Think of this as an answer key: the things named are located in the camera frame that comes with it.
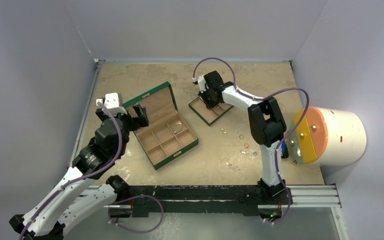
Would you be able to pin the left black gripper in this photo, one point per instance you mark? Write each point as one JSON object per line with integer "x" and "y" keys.
{"x": 135, "y": 123}

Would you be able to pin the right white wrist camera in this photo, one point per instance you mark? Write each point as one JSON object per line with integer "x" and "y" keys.
{"x": 199, "y": 80}

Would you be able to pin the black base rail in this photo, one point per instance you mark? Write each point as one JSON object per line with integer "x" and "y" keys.
{"x": 248, "y": 200}

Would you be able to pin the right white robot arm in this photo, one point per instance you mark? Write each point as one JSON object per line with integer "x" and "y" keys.
{"x": 266, "y": 122}

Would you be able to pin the white cylinder orange yellow lid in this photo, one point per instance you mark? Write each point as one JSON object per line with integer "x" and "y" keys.
{"x": 328, "y": 137}

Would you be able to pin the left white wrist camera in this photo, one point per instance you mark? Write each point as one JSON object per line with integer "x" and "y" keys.
{"x": 112, "y": 102}

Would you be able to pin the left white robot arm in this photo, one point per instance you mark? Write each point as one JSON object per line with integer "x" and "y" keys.
{"x": 60, "y": 210}

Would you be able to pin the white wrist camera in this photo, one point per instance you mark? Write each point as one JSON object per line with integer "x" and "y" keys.
{"x": 199, "y": 80}
{"x": 112, "y": 102}

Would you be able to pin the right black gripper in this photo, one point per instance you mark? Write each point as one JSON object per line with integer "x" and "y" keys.
{"x": 210, "y": 93}

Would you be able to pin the green jewelry box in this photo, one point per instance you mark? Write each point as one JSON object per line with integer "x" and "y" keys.
{"x": 168, "y": 135}

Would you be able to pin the green jewelry tray insert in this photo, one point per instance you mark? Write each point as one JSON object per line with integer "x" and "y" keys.
{"x": 208, "y": 115}

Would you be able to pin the blue tool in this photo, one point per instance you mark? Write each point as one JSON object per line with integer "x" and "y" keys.
{"x": 284, "y": 151}

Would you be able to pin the small silver jewelry pieces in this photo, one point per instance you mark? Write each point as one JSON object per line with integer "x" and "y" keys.
{"x": 244, "y": 160}

